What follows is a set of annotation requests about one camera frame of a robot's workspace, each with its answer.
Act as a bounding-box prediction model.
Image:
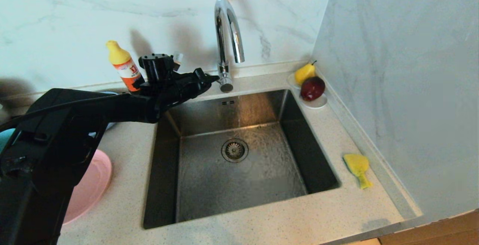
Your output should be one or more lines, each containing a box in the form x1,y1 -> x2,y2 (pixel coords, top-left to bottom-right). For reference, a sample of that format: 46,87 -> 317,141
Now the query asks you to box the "chrome faucet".
214,0 -> 245,94

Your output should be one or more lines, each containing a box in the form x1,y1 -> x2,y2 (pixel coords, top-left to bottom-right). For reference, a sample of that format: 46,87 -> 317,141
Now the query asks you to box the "yellow orange dish soap bottle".
106,40 -> 146,93

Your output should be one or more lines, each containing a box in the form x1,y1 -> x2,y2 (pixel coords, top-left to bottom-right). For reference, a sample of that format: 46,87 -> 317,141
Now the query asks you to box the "blue plastic plate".
92,91 -> 120,137

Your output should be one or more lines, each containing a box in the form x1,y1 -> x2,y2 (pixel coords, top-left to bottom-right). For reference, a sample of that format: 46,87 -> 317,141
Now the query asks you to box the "pink plastic plate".
63,149 -> 113,225

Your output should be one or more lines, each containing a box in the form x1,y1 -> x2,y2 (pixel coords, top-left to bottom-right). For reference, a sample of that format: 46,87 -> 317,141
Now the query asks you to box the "yellow fish-shaped sponge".
343,153 -> 373,190

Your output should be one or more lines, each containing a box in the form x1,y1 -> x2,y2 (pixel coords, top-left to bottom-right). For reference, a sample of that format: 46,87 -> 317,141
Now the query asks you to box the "teal ceramic bowl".
0,128 -> 16,152

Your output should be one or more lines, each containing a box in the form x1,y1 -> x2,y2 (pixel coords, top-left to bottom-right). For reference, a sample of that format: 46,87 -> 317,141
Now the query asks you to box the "metal sink drain strainer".
221,138 -> 249,163

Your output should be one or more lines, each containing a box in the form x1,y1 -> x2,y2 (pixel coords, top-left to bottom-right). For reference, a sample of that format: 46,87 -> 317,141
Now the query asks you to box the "stainless steel sink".
143,89 -> 342,230

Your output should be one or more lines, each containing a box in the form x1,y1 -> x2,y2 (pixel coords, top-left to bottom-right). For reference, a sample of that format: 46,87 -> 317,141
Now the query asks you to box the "running water stream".
236,94 -> 243,128

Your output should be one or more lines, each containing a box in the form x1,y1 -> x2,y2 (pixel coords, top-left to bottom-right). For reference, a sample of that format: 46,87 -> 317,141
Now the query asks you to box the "small white dish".
299,94 -> 328,110
287,72 -> 302,89

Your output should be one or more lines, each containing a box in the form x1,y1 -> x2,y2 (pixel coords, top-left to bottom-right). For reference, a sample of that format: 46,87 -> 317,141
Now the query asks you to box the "yellow pear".
295,61 -> 317,86

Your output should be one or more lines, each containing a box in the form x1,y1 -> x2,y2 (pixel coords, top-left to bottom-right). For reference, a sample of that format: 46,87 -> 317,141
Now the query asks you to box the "dark red apple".
300,76 -> 326,102

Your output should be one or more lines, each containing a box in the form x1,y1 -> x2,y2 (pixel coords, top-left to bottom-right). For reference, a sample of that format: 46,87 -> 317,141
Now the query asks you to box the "wooden cabinet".
378,208 -> 479,245

